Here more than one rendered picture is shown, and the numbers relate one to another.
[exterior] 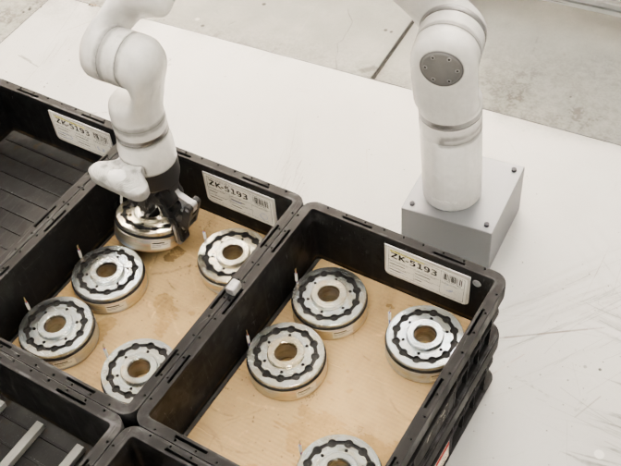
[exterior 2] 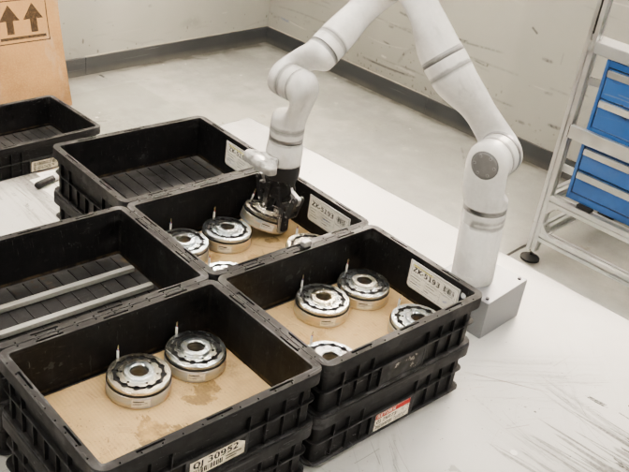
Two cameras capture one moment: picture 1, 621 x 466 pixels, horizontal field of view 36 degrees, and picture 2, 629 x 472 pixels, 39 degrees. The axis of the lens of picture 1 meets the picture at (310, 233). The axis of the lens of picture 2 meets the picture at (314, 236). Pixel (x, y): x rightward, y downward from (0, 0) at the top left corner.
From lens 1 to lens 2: 70 cm
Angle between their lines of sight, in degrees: 19
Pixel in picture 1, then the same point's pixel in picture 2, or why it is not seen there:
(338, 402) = (345, 337)
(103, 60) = (282, 77)
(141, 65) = (303, 84)
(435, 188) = (460, 263)
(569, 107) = not seen: hidden behind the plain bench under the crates
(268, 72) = (374, 197)
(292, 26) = not seen: hidden behind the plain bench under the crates
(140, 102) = (293, 110)
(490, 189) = (498, 283)
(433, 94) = (475, 184)
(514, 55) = not seen: hidden behind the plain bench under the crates
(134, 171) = (271, 159)
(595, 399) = (524, 425)
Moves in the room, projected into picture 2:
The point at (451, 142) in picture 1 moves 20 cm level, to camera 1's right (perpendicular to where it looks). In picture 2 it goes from (478, 226) to (576, 247)
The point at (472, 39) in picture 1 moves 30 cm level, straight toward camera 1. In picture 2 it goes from (509, 153) to (464, 210)
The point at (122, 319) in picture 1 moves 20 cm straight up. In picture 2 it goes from (225, 258) to (233, 169)
